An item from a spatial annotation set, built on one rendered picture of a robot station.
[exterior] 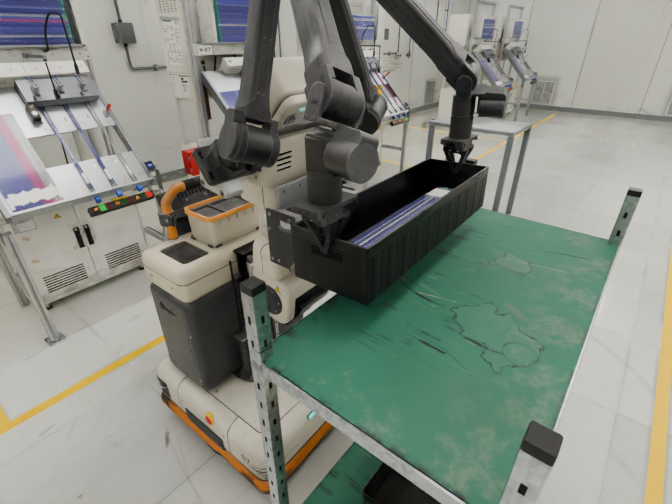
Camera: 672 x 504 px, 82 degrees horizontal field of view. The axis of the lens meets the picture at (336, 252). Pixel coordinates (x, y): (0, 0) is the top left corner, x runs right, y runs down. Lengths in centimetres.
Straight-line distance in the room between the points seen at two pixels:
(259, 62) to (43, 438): 174
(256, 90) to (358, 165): 35
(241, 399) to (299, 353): 86
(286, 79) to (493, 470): 83
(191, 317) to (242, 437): 44
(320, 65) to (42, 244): 227
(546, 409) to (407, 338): 24
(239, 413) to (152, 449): 48
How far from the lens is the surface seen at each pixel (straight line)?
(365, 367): 67
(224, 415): 151
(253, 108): 82
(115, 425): 201
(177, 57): 340
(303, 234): 71
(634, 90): 990
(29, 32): 271
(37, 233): 267
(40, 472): 201
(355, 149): 53
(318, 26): 68
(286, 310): 118
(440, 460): 59
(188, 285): 127
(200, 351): 143
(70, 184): 238
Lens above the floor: 143
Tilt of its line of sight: 29 degrees down
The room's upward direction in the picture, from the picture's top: straight up
